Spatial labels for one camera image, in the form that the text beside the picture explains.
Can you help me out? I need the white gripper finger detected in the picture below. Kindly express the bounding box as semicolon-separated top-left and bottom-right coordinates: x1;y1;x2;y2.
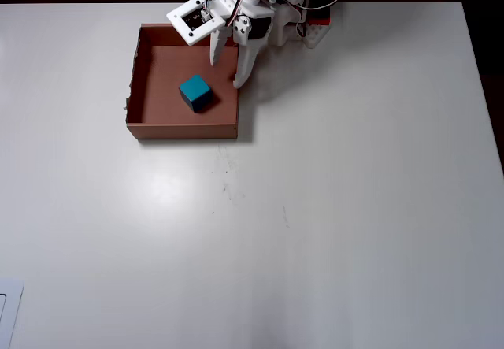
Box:
232;16;264;90
208;25;233;68

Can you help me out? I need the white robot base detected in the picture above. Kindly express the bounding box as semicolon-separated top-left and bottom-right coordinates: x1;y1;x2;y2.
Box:
269;4;331;49

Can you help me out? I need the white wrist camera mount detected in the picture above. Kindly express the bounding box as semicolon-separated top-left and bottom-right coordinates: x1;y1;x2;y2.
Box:
165;0;226;46

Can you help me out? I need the red black table clamp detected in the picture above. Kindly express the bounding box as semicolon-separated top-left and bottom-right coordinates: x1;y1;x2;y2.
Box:
308;8;332;27

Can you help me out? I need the brown cardboard box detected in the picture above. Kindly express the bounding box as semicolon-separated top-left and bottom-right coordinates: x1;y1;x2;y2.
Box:
120;23;239;141

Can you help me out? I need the blue cube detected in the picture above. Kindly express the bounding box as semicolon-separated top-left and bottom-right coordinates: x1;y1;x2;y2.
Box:
178;74;213;114

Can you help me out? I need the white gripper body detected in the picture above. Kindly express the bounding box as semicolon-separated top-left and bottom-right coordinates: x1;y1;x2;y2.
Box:
208;0;276;45

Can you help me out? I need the white flat panel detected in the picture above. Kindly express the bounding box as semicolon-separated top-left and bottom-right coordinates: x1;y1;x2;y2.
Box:
0;279;25;349

